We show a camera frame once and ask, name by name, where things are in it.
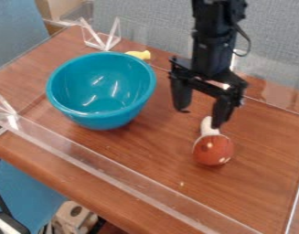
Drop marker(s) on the blue plastic bowl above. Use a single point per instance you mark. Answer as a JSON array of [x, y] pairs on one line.
[[100, 89]]

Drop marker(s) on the white block with hole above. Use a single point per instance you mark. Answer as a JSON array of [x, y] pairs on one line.
[[73, 219]]

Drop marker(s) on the yellow toy object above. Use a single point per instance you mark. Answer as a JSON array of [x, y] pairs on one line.
[[139, 54]]

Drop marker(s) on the brown capped toy mushroom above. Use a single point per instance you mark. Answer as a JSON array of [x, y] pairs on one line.
[[212, 148]]

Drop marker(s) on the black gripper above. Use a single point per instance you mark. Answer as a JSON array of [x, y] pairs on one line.
[[224, 86]]

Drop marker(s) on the clear acrylic corner bracket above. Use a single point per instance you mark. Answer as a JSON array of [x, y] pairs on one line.
[[98, 40]]

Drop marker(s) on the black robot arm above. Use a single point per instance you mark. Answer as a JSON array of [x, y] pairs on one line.
[[205, 71]]

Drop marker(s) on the clear acrylic front barrier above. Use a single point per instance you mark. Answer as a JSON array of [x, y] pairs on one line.
[[176, 205]]

